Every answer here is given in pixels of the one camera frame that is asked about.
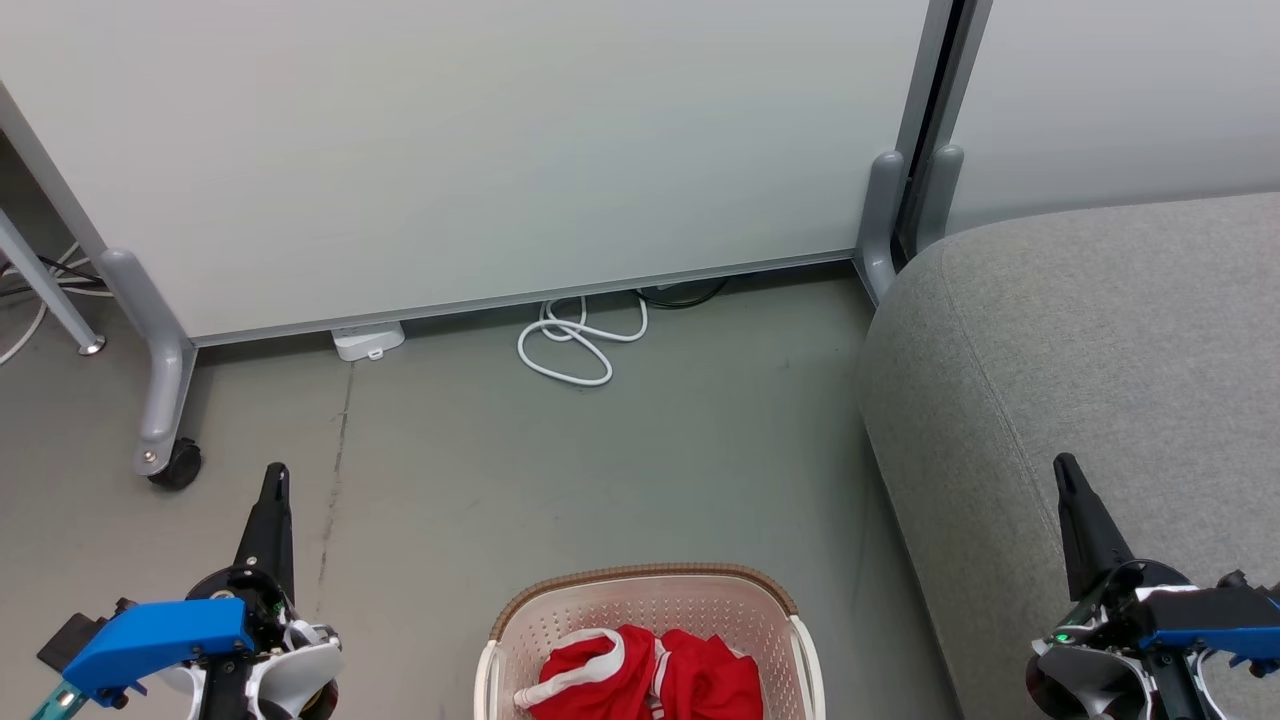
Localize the black caster wheel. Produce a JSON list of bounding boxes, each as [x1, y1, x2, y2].
[[148, 438, 203, 491]]

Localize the grey upright partition foot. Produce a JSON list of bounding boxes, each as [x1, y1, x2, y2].
[[915, 145, 966, 256], [855, 150, 907, 306]]

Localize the grey partition foot with caster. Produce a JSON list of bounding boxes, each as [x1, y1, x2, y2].
[[98, 248, 198, 477]]

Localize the grey fabric sofa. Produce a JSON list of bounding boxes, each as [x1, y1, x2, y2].
[[858, 192, 1280, 720]]

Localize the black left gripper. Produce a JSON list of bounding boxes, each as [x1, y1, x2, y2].
[[186, 462, 299, 720]]

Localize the red garment with white cuff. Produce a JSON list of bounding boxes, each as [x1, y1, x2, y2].
[[513, 625, 663, 720]]

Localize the narrow white partition panel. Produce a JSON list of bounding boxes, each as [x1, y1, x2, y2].
[[945, 0, 1280, 237]]

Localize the small white plastic box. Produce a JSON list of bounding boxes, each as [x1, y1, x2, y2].
[[332, 321, 407, 362]]

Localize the thin black floor cable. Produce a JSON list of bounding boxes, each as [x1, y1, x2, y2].
[[0, 253, 101, 301]]

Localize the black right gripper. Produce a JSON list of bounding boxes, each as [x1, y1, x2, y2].
[[1050, 453, 1211, 720]]

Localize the coiled white cable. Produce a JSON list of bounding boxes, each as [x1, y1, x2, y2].
[[517, 295, 650, 388]]

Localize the beige perforated laundry basket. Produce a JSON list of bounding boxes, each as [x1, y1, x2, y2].
[[475, 563, 827, 720]]

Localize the black floor cable loop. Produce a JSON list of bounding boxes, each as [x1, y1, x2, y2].
[[637, 277, 731, 310]]

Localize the grey metal table leg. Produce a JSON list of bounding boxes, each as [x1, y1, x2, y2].
[[0, 205, 108, 357]]

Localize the wide white partition panel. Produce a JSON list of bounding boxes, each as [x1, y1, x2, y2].
[[0, 0, 961, 347]]

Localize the white floor cables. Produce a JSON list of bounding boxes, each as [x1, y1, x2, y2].
[[0, 243, 113, 367]]

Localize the blue right camera mount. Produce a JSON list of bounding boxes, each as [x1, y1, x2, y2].
[[1135, 585, 1280, 673]]

